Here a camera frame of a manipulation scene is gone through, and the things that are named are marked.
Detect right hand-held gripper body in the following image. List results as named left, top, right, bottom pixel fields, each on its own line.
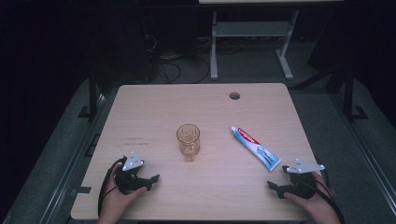
left=276, top=158, right=326, bottom=201

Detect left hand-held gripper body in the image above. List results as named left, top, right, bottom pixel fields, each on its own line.
left=114, top=150, right=148, bottom=196

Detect blue and white toothpaste tube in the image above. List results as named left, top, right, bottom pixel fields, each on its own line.
left=230, top=125, right=282, bottom=173

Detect clear amber glass cup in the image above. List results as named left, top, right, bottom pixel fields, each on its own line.
left=176, top=123, right=201, bottom=162

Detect person's left hand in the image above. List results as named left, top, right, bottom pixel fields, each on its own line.
left=98, top=162, right=148, bottom=224

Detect person's right hand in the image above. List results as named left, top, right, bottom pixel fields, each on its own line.
left=283, top=172, right=342, bottom=224

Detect white metal stand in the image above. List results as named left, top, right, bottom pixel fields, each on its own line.
left=209, top=8, right=300, bottom=81

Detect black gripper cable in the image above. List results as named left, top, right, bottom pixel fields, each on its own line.
left=300, top=160, right=347, bottom=224
left=97, top=156, right=127, bottom=217

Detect metal floor rail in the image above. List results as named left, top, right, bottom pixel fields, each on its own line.
left=38, top=91, right=108, bottom=224
left=331, top=91, right=396, bottom=209

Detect black metal post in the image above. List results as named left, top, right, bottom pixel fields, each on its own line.
left=78, top=66, right=101, bottom=119
left=343, top=66, right=369, bottom=122

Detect black floor cables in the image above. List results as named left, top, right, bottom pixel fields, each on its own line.
left=144, top=34, right=211, bottom=85

